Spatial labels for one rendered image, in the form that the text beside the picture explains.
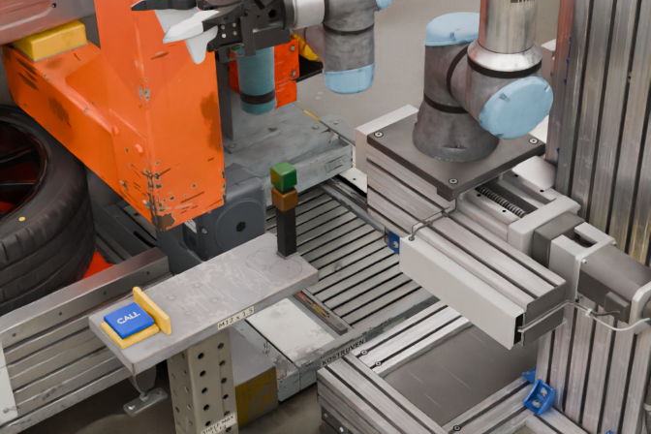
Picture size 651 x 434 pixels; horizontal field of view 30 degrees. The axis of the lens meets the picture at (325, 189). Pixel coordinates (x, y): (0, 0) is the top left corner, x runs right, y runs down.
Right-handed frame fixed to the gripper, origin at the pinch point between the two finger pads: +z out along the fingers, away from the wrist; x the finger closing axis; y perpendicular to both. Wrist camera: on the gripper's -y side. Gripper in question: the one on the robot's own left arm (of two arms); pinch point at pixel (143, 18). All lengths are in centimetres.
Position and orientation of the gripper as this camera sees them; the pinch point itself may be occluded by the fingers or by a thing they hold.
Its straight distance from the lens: 164.2
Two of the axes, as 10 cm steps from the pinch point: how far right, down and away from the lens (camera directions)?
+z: -9.1, 2.5, -3.2
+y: 0.8, 8.8, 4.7
